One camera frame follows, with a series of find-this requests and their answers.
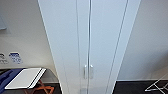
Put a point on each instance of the white board on orange legs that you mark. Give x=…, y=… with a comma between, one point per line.
x=23, y=77

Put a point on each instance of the grey wall panel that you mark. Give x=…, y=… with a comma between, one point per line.
x=2, y=23

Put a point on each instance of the grey and white wall label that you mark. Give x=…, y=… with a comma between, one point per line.
x=2, y=59

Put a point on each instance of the blue and white wall label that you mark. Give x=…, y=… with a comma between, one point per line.
x=15, y=57

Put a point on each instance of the white wardrobe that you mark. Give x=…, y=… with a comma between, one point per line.
x=133, y=10

